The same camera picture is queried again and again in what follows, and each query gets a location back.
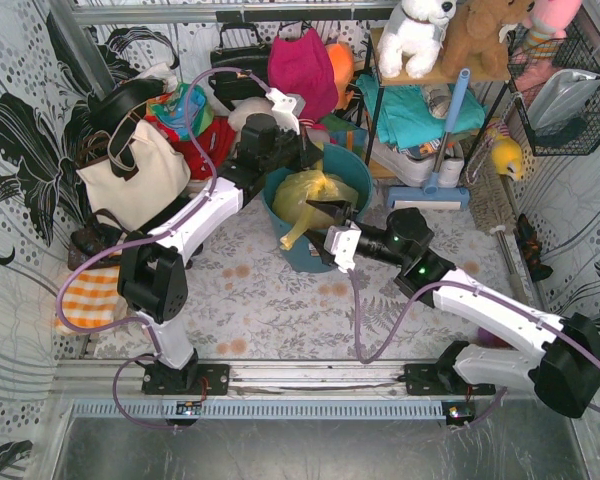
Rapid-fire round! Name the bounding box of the teal plastic trash bin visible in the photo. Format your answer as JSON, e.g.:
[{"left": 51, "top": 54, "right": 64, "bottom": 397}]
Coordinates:
[{"left": 261, "top": 143, "right": 374, "bottom": 274}]

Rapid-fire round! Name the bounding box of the yellow translucent trash bag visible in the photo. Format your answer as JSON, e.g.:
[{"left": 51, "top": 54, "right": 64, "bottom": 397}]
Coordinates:
[{"left": 271, "top": 169, "right": 359, "bottom": 250}]

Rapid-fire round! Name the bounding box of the light blue floor squeegee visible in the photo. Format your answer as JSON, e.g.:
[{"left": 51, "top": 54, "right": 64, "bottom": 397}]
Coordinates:
[{"left": 387, "top": 68, "right": 471, "bottom": 211}]

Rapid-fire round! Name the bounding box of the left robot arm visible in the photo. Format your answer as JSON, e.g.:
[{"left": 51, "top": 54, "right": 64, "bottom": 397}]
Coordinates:
[{"left": 117, "top": 114, "right": 323, "bottom": 395}]

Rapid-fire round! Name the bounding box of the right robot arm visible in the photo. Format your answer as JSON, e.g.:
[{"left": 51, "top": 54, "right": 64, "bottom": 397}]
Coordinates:
[{"left": 306, "top": 200, "right": 600, "bottom": 418}]

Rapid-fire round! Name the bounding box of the rainbow striped bag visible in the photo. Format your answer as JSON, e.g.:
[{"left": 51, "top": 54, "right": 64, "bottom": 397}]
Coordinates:
[{"left": 320, "top": 114, "right": 368, "bottom": 159}]

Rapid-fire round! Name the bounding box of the cream canvas tote bag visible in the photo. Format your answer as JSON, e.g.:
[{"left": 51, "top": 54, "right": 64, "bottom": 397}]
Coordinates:
[{"left": 78, "top": 120, "right": 191, "bottom": 230}]

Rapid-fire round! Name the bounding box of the colourful print bag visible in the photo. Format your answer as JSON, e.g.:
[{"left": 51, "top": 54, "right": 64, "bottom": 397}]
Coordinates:
[{"left": 144, "top": 83, "right": 214, "bottom": 142}]

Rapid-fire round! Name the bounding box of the brown leather bag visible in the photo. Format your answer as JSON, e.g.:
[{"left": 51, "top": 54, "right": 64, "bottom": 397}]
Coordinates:
[{"left": 67, "top": 209, "right": 129, "bottom": 271}]

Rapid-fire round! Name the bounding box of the white plush lamb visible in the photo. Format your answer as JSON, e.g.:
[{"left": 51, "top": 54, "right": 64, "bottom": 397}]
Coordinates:
[{"left": 228, "top": 97, "right": 273, "bottom": 132}]

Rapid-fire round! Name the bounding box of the white sneakers pair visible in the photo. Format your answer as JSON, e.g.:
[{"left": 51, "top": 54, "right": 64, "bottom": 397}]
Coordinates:
[{"left": 371, "top": 142, "right": 464, "bottom": 188}]

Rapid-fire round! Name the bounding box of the magenta cloth hat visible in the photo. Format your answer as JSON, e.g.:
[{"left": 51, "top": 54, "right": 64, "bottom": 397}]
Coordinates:
[{"left": 268, "top": 28, "right": 338, "bottom": 122}]

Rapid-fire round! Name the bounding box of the orange plush toy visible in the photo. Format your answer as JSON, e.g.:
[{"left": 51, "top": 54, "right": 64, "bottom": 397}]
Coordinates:
[{"left": 326, "top": 42, "right": 355, "bottom": 110}]

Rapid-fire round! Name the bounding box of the white plush dog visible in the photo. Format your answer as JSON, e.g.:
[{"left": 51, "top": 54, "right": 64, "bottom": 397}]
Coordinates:
[{"left": 377, "top": 0, "right": 456, "bottom": 79}]

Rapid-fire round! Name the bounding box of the yellow plush duck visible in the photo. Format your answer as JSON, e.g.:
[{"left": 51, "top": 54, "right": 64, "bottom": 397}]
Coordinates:
[{"left": 486, "top": 121, "right": 523, "bottom": 181}]

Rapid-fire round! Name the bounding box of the purple orange sock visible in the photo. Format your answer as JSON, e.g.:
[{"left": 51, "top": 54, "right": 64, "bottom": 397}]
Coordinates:
[{"left": 478, "top": 328, "right": 511, "bottom": 348}]

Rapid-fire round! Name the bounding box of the brown teddy bear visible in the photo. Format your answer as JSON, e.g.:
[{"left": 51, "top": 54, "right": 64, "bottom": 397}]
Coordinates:
[{"left": 441, "top": 0, "right": 535, "bottom": 78}]

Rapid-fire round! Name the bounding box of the orange checkered towel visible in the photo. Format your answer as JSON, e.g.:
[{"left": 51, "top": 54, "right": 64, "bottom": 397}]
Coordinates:
[{"left": 62, "top": 266, "right": 126, "bottom": 329}]

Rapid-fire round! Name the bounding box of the silver foil pouch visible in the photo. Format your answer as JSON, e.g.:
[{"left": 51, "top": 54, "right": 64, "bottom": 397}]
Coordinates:
[{"left": 527, "top": 69, "right": 600, "bottom": 130}]

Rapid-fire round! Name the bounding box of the pink plush toy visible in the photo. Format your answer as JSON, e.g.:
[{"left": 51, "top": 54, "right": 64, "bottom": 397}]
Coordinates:
[{"left": 521, "top": 0, "right": 582, "bottom": 59}]

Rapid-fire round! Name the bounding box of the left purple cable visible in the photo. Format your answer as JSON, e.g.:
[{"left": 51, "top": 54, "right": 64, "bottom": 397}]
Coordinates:
[{"left": 54, "top": 67, "right": 274, "bottom": 431}]

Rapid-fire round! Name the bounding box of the purple cable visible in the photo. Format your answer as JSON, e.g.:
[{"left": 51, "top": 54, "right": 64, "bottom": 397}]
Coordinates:
[
  {"left": 347, "top": 267, "right": 600, "bottom": 431},
  {"left": 54, "top": 67, "right": 274, "bottom": 431}
]

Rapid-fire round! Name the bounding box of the bristle broom with handle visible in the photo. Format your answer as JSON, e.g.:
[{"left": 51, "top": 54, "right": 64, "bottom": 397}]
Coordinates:
[{"left": 465, "top": 160, "right": 528, "bottom": 304}]

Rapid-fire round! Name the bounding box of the black wire basket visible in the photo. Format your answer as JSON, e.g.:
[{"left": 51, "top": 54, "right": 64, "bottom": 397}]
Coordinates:
[{"left": 508, "top": 23, "right": 600, "bottom": 157}]

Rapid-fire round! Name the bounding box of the aluminium front rail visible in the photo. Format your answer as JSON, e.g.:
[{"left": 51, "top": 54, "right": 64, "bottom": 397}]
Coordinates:
[{"left": 54, "top": 357, "right": 594, "bottom": 399}]

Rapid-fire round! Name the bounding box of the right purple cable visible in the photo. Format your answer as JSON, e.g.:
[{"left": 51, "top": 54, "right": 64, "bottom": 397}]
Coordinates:
[{"left": 347, "top": 267, "right": 600, "bottom": 431}]

